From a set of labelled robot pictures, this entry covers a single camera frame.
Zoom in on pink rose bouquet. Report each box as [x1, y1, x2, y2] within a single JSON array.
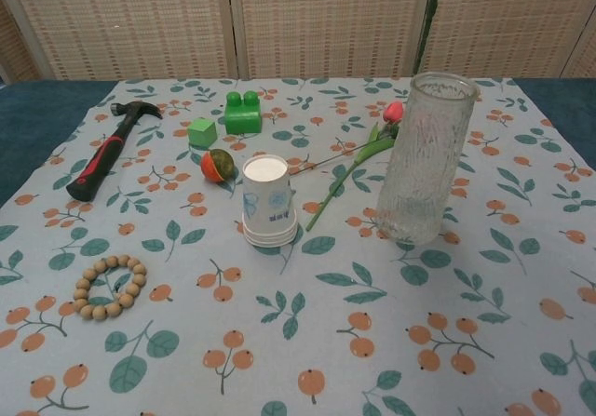
[[412, 0, 473, 77]]

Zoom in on tall textured glass vase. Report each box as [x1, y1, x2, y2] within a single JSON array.
[[374, 72, 481, 245]]

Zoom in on white paper cup blue print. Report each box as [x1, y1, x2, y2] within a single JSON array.
[[240, 154, 299, 234]]

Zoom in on red artificial rose green stem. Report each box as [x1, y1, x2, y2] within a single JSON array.
[[289, 101, 405, 233]]

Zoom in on orange green toy ball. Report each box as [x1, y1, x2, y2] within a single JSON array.
[[200, 148, 236, 184]]

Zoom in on green toy building block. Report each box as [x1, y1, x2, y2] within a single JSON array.
[[223, 90, 264, 135]]

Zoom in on small green cube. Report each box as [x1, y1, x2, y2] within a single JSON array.
[[187, 117, 219, 147]]

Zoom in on floral printed tablecloth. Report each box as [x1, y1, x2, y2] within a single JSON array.
[[0, 76, 596, 416]]

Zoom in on woven folding screen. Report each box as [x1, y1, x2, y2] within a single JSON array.
[[0, 0, 596, 85]]

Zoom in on black red claw hammer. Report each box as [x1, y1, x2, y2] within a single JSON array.
[[65, 101, 164, 202]]

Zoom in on wooden bead bracelet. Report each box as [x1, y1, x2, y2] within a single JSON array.
[[73, 254, 148, 322]]

